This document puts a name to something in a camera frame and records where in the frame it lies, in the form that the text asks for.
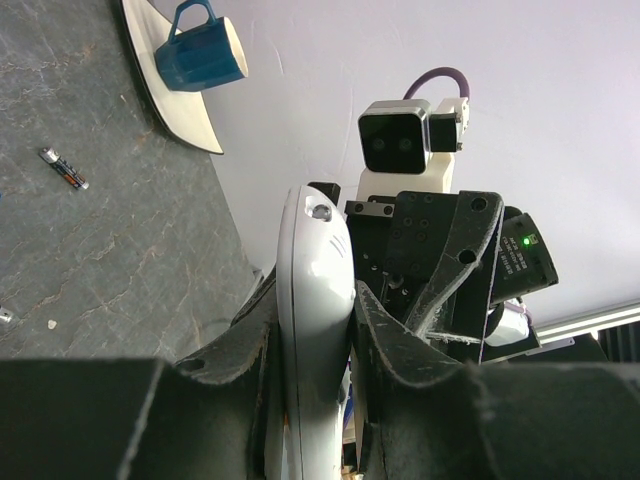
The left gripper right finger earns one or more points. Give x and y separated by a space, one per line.
405 397

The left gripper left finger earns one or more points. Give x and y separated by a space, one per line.
233 430

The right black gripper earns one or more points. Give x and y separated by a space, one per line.
429 258

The white remote control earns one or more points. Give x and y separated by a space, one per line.
315 286

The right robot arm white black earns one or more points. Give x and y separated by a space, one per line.
524 266

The white square plate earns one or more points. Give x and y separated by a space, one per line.
183 114

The black battery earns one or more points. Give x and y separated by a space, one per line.
63 168

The dark blue mug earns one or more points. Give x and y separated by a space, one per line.
206 56

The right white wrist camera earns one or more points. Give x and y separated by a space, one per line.
408 145

